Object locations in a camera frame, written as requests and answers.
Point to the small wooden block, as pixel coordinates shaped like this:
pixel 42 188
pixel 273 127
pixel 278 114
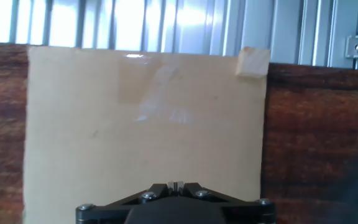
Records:
pixel 253 62

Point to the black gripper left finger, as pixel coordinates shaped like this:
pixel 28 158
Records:
pixel 148 193

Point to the brown cardboard sheet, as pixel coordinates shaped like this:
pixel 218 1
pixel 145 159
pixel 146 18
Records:
pixel 120 140

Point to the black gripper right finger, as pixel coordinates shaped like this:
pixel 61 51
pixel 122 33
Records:
pixel 202 193

